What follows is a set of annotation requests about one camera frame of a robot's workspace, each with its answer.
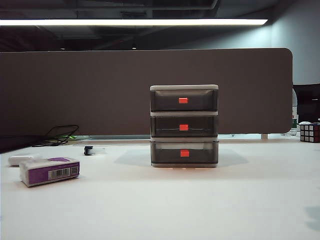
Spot smoky drawer with wavy line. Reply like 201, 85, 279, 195
150, 116, 219, 138

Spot purple white napkin pack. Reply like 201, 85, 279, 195
19, 156, 81, 188

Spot smoky drawer under cabinet lid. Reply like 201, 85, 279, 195
150, 89, 219, 112

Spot smoky drawer at cabinet base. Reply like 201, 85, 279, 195
150, 141, 219, 165

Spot brown desk partition panel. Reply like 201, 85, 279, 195
0, 47, 294, 137

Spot long ceiling light strip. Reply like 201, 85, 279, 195
0, 18, 269, 27

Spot clear plastic bottle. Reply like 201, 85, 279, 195
291, 87, 300, 131

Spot white oblong plastic case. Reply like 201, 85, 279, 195
7, 154, 42, 167

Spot black monitor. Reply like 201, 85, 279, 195
292, 84, 320, 124

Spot black rubik's cube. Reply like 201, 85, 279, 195
298, 121, 320, 144

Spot white mini drawer cabinet frame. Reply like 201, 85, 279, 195
149, 84, 220, 169

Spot black cable bundle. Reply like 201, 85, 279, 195
31, 124, 80, 148

